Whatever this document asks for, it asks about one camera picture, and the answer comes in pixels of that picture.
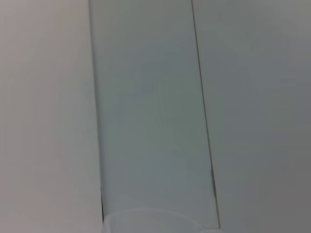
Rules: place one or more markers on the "clear plastic measuring cup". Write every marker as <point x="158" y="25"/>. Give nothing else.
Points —
<point x="145" y="223"/>

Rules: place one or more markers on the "white backdrop panel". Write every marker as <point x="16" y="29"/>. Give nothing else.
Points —
<point x="48" y="97"/>
<point x="150" y="97"/>
<point x="262" y="97"/>

